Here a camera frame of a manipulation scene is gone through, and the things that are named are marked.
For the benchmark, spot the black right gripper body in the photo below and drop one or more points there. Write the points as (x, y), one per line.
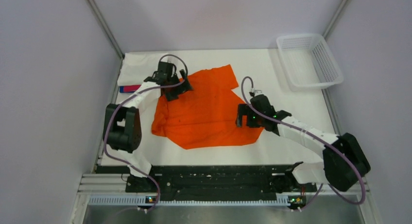
(259, 119)

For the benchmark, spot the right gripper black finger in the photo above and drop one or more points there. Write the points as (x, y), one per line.
(239, 120)
(247, 112)

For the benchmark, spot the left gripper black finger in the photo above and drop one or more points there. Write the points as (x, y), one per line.
(173, 93)
(185, 86)

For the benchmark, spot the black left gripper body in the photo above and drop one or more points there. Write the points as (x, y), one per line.
(173, 79)

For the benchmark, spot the orange t-shirt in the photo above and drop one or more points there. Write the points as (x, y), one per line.
(205, 116)

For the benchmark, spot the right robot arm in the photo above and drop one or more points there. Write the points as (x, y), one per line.
(343, 160)

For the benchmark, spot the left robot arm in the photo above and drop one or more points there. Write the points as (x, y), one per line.
(122, 133)

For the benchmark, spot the folded white t-shirt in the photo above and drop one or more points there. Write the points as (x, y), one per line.
(137, 66)

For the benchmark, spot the folded magenta t-shirt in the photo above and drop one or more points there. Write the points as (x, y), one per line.
(137, 86)

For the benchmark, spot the white plastic basket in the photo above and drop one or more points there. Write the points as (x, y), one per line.
(308, 62)

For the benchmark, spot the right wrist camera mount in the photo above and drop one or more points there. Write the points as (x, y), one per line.
(254, 92)

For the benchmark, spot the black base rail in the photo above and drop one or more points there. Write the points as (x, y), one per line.
(213, 183)

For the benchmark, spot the left aluminium frame post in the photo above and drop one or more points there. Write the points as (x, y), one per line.
(105, 27)

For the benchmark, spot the aluminium frame post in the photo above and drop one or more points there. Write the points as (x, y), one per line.
(105, 27)
(335, 18)

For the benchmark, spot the white cable duct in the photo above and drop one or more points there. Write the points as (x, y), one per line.
(148, 201)

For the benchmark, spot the right aluminium frame post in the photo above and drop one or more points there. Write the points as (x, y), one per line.
(335, 18)

